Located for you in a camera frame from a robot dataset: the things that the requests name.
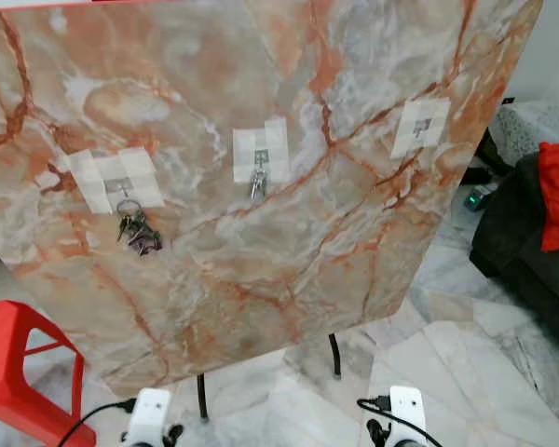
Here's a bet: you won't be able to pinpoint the red plastic stool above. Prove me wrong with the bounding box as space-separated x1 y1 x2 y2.
0 300 97 447

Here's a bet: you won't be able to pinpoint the black power strip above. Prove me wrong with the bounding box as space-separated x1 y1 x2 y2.
458 164 493 184

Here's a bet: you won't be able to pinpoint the marble pattern display board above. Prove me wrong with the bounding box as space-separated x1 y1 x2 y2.
0 0 544 398

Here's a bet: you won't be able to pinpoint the small silver keys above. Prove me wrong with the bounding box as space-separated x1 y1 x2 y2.
249 168 268 202

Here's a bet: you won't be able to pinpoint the side table with lace cloth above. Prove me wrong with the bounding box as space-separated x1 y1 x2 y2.
488 100 559 169

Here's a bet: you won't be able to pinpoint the dark grey fabric sofa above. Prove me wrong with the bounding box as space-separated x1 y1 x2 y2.
470 153 559 359

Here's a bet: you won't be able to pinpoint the dark key bunch with ring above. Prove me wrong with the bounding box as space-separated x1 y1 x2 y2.
116 198 165 258

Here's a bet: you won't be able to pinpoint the black board stand leg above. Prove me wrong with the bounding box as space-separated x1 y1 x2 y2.
197 374 210 422
329 333 343 379

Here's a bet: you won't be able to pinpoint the taped metal wall hook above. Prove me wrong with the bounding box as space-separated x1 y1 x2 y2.
70 146 165 214
391 97 452 160
232 118 292 185

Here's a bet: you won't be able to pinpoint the small teal device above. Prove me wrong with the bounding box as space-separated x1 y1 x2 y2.
462 184 497 212

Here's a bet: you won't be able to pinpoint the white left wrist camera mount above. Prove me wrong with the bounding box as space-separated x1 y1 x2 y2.
126 388 174 447

